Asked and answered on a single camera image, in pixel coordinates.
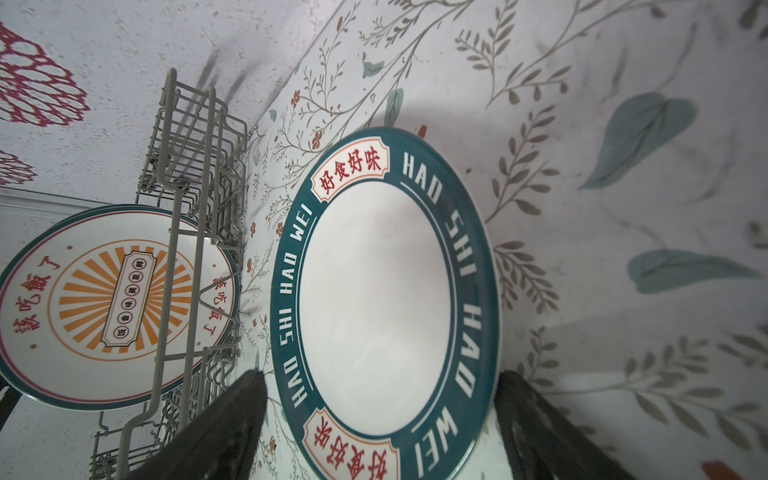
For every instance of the grey wire dish rack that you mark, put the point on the grey wire dish rack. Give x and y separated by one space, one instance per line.
195 167

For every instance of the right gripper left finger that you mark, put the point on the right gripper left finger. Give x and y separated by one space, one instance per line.
221 442

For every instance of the white round plate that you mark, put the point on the white round plate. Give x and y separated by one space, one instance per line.
85 305
385 313

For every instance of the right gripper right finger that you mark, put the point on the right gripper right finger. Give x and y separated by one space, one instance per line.
540 443

